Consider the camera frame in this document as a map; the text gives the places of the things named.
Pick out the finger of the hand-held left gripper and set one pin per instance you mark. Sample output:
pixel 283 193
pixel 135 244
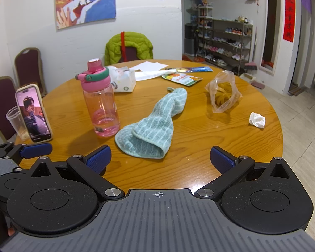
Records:
pixel 35 150

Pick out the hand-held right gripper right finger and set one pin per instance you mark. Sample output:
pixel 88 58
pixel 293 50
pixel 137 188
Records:
pixel 221 160

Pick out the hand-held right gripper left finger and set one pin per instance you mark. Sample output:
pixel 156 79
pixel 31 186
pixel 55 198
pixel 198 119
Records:
pixel 98 160

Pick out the pink water bottle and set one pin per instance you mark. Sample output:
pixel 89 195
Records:
pixel 102 105

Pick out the green striped towel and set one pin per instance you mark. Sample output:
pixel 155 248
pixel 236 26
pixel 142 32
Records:
pixel 149 128

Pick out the smartphone in clear case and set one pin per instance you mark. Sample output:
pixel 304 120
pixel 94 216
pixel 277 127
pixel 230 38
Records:
pixel 32 115

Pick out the clear plastic cup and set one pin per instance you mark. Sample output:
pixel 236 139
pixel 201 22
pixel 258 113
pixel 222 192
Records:
pixel 14 120

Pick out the crumpled white tissue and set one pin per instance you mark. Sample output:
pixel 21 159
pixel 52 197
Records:
pixel 257 120

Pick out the maroon chair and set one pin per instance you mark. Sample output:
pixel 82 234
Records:
pixel 27 65
pixel 131 53
pixel 0 105

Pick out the plastic bag of rubber bands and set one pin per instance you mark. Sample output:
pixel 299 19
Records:
pixel 223 94

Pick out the pink floor mat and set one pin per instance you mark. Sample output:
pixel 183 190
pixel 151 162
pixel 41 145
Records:
pixel 258 85

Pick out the white tissue pack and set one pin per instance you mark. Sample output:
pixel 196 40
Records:
pixel 124 80

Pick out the orange snack packet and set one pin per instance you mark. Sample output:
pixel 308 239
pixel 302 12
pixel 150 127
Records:
pixel 182 78

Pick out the blue flat packet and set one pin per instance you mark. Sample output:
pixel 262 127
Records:
pixel 199 69

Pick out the white paper napkin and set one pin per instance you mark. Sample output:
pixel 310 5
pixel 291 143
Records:
pixel 147 75

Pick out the striped door mat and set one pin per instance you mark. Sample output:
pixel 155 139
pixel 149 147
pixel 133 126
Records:
pixel 296 89

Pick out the white paper sheet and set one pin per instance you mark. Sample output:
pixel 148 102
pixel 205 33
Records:
pixel 149 65

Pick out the shoe rack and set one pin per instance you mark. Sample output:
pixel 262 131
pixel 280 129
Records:
pixel 225 39

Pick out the green puffer jacket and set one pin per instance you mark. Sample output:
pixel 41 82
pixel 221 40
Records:
pixel 136 43

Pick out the tall display cabinet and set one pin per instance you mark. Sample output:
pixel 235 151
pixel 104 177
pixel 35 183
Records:
pixel 191 13

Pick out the red couplet banner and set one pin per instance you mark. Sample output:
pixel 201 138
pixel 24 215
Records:
pixel 289 10

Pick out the wall mirror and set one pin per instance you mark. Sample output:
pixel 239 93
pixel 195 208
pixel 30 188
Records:
pixel 271 31

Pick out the wall poster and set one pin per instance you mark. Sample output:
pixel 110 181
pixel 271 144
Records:
pixel 94 5

